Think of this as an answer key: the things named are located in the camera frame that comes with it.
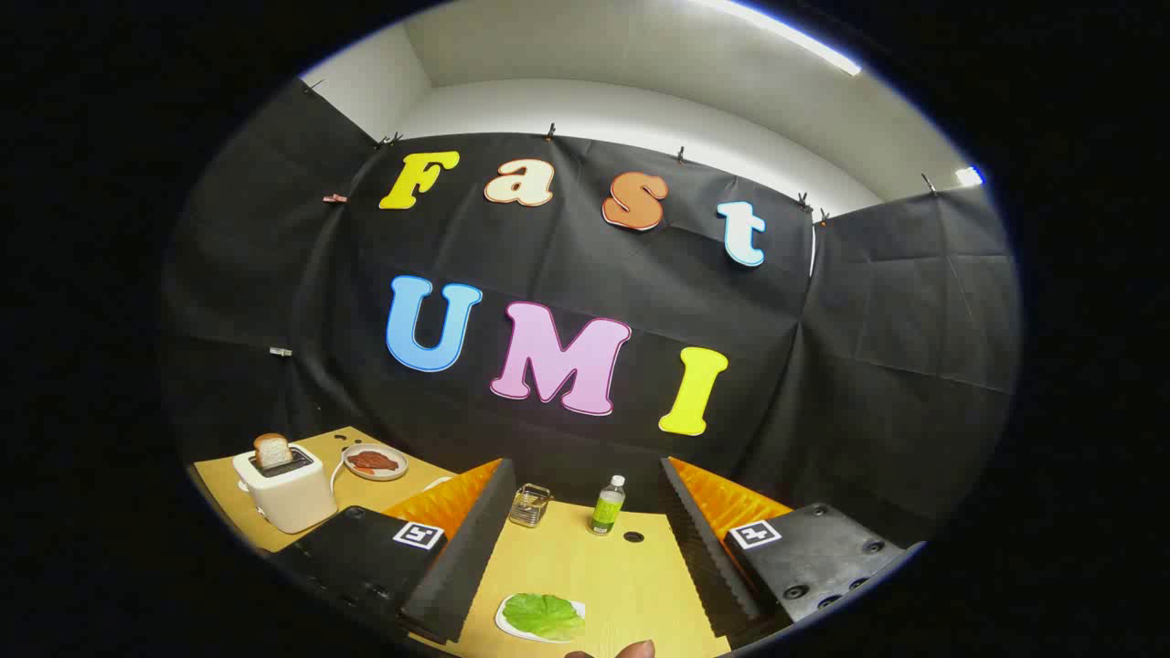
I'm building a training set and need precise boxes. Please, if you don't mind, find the green label plastic bottle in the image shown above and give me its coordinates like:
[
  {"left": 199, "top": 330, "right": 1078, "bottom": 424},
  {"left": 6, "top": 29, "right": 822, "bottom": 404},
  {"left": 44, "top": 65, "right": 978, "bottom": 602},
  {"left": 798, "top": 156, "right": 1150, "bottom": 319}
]
[{"left": 588, "top": 474, "right": 628, "bottom": 536}]

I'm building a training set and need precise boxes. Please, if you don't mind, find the metal wire toast rack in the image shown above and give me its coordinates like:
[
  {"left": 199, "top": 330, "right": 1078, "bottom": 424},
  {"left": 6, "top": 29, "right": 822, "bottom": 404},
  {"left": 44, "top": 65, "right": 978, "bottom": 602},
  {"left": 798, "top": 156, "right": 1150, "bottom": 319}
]
[{"left": 508, "top": 483, "right": 555, "bottom": 529}]

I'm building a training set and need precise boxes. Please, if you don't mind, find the green lettuce leaf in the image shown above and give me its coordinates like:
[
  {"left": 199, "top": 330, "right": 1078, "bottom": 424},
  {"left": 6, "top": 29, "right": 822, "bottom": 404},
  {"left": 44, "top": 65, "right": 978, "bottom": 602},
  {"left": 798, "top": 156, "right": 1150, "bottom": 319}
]
[{"left": 503, "top": 592, "right": 586, "bottom": 641}]

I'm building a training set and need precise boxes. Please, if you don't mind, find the white toaster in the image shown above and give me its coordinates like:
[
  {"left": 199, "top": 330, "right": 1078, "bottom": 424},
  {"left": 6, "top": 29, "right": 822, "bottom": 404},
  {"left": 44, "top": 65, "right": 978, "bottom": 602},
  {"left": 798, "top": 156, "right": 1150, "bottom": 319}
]
[{"left": 232, "top": 444, "right": 339, "bottom": 535}]

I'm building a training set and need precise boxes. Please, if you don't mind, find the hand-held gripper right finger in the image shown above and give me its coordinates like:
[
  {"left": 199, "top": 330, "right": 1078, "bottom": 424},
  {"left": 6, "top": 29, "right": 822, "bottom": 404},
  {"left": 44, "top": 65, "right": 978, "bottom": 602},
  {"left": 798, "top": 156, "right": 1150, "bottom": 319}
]
[{"left": 660, "top": 455, "right": 926, "bottom": 641}]

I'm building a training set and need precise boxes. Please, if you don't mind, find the small white meat plate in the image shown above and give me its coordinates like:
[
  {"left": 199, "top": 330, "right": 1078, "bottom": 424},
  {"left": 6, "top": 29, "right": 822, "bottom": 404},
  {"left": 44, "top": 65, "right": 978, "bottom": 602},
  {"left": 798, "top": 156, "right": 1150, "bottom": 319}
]
[{"left": 341, "top": 443, "right": 410, "bottom": 482}]

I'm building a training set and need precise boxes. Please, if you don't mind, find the white square plate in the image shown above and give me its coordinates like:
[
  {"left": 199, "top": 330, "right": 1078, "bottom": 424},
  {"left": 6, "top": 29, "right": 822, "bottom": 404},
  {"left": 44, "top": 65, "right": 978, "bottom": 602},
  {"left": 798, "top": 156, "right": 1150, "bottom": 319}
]
[{"left": 495, "top": 594, "right": 587, "bottom": 644}]

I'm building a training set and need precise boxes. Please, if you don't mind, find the toasted bread slice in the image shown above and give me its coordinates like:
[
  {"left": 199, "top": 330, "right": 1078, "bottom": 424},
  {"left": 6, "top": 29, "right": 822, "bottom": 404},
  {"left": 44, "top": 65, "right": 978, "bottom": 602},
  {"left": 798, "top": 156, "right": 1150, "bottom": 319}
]
[{"left": 253, "top": 433, "right": 294, "bottom": 471}]

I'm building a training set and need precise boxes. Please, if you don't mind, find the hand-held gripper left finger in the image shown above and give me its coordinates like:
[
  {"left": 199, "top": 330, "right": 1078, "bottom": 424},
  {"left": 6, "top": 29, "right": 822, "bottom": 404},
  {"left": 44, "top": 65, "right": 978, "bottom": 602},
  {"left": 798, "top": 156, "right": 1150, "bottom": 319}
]
[{"left": 271, "top": 458, "right": 518, "bottom": 645}]

